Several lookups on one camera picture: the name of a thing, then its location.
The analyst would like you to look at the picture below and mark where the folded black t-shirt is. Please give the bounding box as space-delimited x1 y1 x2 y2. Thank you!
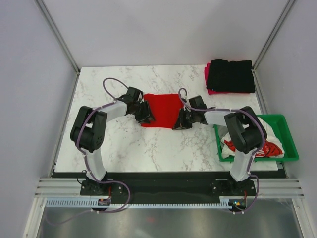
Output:
206 58 256 94

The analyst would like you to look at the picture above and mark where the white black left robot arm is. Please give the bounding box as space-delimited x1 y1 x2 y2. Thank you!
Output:
70 100 155 195

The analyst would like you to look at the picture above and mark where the aluminium rail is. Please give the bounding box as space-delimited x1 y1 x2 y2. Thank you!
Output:
252 177 305 199
34 177 85 198

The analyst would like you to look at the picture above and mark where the aluminium rail left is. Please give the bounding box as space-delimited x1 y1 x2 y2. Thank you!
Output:
34 177 85 198

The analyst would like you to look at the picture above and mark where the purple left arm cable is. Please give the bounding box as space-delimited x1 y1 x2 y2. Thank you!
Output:
75 77 132 213

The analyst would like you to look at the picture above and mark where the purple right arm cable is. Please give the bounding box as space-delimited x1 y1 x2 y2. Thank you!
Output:
178 87 267 216

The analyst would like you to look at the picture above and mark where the aluminium frame post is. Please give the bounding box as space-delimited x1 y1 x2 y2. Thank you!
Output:
34 0 80 75
252 0 298 71

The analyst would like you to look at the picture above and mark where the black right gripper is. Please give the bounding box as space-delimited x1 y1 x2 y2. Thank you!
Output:
173 109 197 131

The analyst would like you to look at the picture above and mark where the white slotted cable duct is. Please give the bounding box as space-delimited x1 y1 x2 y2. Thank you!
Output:
45 196 237 209

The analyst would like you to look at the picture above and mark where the green plastic bin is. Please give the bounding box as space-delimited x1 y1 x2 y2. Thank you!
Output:
214 115 299 162

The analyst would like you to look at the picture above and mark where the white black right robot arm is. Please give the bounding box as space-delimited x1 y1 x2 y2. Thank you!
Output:
172 106 267 195

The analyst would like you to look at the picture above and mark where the aluminium rail right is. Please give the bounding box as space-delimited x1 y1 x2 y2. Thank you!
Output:
252 177 305 199

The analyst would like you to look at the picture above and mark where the aluminium frame post left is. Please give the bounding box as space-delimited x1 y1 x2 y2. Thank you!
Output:
34 0 80 75

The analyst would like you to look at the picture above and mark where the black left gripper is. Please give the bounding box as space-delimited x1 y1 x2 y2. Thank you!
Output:
131 101 155 124

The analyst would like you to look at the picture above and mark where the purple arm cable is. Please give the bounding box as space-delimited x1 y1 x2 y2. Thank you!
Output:
75 77 132 213
178 87 267 216

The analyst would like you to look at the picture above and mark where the aluminium frame post right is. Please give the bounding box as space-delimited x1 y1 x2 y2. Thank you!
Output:
252 0 298 71

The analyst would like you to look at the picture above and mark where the white red printed t-shirt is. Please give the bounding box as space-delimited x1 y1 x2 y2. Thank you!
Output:
218 118 285 161

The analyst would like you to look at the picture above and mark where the folded pink t-shirt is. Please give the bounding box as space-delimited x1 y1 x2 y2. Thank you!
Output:
204 62 251 96

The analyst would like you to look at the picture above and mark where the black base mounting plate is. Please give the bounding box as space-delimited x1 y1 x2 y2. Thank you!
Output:
80 172 257 197

